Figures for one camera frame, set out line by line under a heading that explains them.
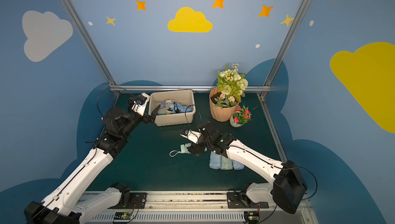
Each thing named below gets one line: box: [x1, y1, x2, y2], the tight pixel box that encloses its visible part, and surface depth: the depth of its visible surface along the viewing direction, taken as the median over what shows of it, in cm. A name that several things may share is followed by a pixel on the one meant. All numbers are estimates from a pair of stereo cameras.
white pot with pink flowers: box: [229, 104, 252, 128], surface depth 94 cm
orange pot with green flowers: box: [208, 63, 249, 123], surface depth 91 cm
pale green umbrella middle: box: [220, 154, 233, 171], surface depth 86 cm
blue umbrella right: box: [231, 159, 245, 171], surface depth 84 cm
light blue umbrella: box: [166, 101, 193, 114], surface depth 100 cm
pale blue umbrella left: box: [208, 151, 223, 170], surface depth 86 cm
